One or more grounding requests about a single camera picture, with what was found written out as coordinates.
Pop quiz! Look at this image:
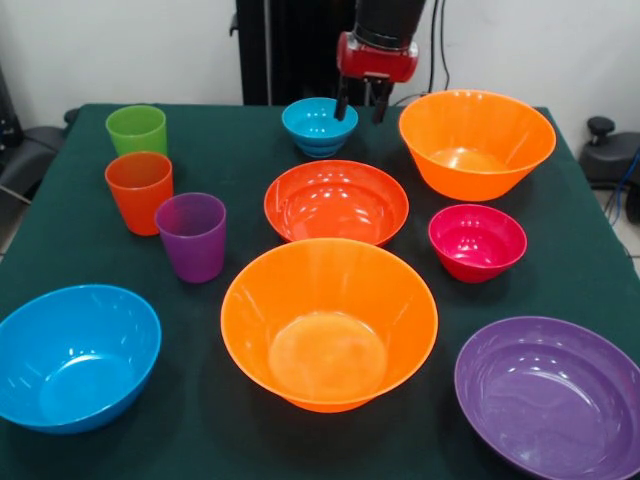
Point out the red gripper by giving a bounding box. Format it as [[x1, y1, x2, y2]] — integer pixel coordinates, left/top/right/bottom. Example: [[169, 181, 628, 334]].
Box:
[[334, 31, 420, 125]]

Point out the small blue bowl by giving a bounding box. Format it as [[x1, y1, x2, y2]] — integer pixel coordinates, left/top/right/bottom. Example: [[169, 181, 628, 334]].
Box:
[[280, 97, 360, 159]]

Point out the large orange bowl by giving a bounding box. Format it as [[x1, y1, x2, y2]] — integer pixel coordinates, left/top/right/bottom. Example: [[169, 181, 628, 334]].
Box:
[[220, 237, 440, 414], [398, 89, 557, 203]]

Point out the red-orange bowl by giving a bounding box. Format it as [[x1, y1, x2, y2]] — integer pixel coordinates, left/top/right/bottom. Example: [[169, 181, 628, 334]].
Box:
[[263, 159, 410, 248]]

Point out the dark green tablecloth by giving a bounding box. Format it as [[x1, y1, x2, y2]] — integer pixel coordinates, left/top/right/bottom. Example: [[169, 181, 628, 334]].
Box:
[[0, 102, 640, 480]]

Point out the pink bowl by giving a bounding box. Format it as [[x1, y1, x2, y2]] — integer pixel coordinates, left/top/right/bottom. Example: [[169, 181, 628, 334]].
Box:
[[427, 203, 528, 284]]

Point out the purple cup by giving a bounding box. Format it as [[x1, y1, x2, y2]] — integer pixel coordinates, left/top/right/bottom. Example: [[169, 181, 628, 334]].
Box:
[[154, 192, 228, 284]]

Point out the green cup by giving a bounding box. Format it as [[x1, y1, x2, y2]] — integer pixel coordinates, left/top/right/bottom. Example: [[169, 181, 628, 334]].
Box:
[[105, 104, 168, 157]]

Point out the orange cup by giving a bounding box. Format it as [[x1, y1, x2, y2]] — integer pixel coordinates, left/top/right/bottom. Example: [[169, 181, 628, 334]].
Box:
[[104, 151, 174, 237]]

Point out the purple bowl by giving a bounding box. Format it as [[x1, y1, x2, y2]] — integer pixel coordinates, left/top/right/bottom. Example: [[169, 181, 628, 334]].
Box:
[[453, 315, 640, 480]]

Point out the large blue bowl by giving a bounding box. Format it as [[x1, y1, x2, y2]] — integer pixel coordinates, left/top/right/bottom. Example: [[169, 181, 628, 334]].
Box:
[[0, 284, 163, 435]]

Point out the black cable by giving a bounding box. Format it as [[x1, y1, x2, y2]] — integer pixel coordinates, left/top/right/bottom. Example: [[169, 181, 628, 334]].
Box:
[[393, 0, 454, 107]]

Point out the black pedestal leg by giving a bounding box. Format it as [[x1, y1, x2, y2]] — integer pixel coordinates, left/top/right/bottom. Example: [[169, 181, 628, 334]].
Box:
[[578, 116, 640, 189], [0, 64, 82, 201]]

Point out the blue cable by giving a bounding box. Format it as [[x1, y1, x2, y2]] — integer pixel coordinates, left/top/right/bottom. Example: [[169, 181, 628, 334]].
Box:
[[603, 149, 640, 226]]

